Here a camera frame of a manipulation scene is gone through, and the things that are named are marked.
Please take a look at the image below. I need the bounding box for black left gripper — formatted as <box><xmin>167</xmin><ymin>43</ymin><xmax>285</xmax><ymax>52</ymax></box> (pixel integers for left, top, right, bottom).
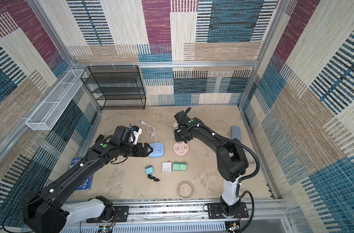
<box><xmin>120</xmin><ymin>142</ymin><xmax>154</xmax><ymax>157</ymax></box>

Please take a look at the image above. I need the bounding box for green plug adapter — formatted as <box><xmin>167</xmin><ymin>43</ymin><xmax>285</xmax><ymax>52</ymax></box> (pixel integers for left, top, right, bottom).
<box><xmin>180</xmin><ymin>162</ymin><xmax>187</xmax><ymax>171</ymax></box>
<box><xmin>172</xmin><ymin>162</ymin><xmax>180</xmax><ymax>171</ymax></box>

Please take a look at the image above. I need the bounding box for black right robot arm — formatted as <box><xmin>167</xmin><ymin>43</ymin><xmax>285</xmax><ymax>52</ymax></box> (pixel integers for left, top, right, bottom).
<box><xmin>174</xmin><ymin>108</ymin><xmax>260</xmax><ymax>217</ymax></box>

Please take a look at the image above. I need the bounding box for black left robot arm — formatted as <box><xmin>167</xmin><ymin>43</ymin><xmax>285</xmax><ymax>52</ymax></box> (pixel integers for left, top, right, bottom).
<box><xmin>22</xmin><ymin>135</ymin><xmax>153</xmax><ymax>233</ymax></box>

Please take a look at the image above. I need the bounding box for blue square power strip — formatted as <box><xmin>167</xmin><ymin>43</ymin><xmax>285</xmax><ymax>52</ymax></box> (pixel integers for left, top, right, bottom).
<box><xmin>151</xmin><ymin>142</ymin><xmax>164</xmax><ymax>158</ymax></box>

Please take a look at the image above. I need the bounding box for pink round power strip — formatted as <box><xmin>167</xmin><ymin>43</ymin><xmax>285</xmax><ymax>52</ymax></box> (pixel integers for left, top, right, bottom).
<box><xmin>173</xmin><ymin>142</ymin><xmax>189</xmax><ymax>157</ymax></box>

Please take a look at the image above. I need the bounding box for white square charger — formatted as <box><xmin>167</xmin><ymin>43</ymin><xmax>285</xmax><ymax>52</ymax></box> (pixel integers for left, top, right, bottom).
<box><xmin>162</xmin><ymin>162</ymin><xmax>172</xmax><ymax>174</ymax></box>

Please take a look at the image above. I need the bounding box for blue fabric glasses case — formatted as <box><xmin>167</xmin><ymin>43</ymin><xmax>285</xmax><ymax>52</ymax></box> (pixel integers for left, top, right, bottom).
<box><xmin>230</xmin><ymin>126</ymin><xmax>242</xmax><ymax>141</ymax></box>

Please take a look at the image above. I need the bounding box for clear tape roll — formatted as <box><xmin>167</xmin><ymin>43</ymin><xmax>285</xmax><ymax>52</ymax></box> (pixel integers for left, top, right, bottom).
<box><xmin>177</xmin><ymin>181</ymin><xmax>194</xmax><ymax>200</ymax></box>

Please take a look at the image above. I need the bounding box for blue children's book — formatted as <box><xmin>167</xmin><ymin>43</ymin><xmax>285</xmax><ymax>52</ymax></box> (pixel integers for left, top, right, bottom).
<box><xmin>69</xmin><ymin>157</ymin><xmax>93</xmax><ymax>191</ymax></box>

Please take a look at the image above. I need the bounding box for white power strip cable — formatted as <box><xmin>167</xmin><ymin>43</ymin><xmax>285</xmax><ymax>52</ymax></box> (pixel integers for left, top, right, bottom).
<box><xmin>140</xmin><ymin>120</ymin><xmax>158</xmax><ymax>143</ymax></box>

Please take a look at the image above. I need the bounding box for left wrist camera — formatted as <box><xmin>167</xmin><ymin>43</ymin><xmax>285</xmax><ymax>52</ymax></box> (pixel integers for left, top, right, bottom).
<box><xmin>129</xmin><ymin>126</ymin><xmax>142</xmax><ymax>145</ymax></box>

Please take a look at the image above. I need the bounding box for teal charger with black cable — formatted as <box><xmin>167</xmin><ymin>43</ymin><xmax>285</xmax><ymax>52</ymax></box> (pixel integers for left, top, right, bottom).
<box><xmin>146</xmin><ymin>166</ymin><xmax>160</xmax><ymax>182</ymax></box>

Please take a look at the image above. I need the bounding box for black wire shelf rack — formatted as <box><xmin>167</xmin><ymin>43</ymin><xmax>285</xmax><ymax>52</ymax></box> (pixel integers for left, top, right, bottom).
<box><xmin>81</xmin><ymin>65</ymin><xmax>146</xmax><ymax>111</ymax></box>

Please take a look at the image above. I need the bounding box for white wire wall basket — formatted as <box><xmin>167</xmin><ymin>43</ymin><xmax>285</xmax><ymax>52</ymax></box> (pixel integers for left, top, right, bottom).
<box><xmin>26</xmin><ymin>70</ymin><xmax>84</xmax><ymax>131</ymax></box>

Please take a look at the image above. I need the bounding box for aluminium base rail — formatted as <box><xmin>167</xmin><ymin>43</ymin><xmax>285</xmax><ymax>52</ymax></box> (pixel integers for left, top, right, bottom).
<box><xmin>63</xmin><ymin>198</ymin><xmax>298</xmax><ymax>233</ymax></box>

